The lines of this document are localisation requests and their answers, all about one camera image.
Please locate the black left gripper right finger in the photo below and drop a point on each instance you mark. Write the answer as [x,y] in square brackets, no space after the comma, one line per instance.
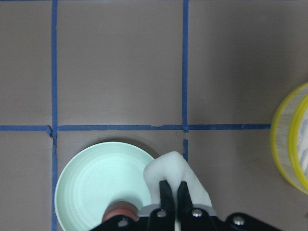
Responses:
[193,217]

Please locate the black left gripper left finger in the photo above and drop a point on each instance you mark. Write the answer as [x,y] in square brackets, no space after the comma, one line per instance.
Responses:
[166,212]

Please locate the white steamed bun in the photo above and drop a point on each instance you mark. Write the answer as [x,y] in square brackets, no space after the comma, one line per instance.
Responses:
[173,168]

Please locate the yellow bamboo steamer bottom layer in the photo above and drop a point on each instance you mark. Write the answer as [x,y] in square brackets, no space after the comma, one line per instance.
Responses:
[279,135]

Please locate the brown bun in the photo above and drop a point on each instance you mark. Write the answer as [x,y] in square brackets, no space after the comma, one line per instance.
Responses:
[121,208]

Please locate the light green plate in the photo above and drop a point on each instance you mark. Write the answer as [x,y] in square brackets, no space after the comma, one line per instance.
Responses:
[96,177]

